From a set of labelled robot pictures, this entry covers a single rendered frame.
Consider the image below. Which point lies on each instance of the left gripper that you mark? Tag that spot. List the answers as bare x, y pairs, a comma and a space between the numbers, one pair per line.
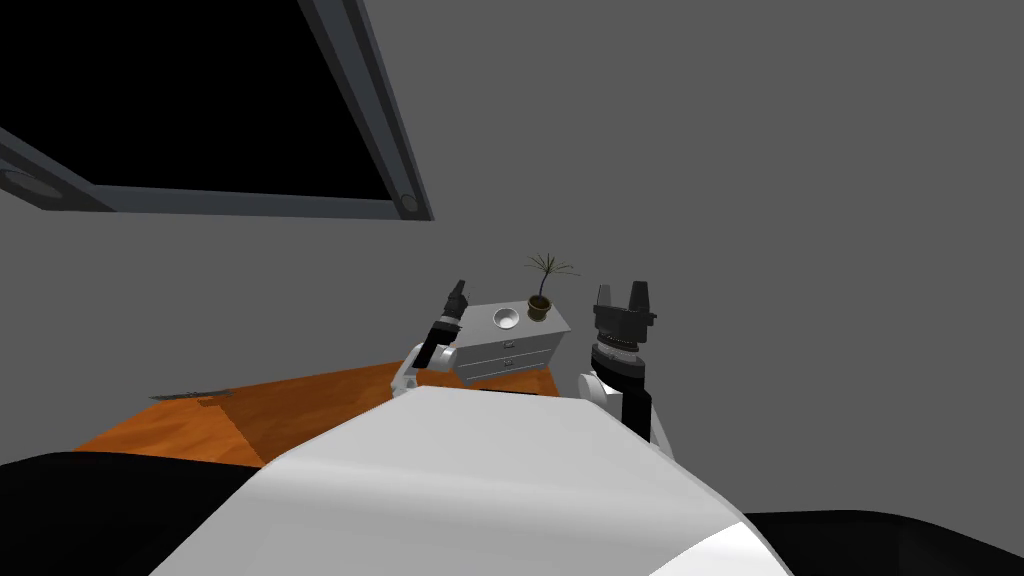
455, 305

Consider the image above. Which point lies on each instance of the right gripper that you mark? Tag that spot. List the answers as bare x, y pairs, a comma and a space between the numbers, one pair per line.
623, 325

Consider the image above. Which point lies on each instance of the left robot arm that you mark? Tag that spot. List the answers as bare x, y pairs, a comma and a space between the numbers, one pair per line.
433, 344

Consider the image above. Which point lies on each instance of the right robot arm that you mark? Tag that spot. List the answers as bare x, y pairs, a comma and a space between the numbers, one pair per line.
635, 404

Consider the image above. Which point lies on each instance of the white dresser with plant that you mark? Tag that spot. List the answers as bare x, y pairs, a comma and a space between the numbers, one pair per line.
512, 352

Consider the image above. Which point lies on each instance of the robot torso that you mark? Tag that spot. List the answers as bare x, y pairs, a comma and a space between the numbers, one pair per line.
480, 480

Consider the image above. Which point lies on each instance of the dark window with grey frame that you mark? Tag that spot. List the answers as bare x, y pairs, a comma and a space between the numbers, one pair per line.
184, 96

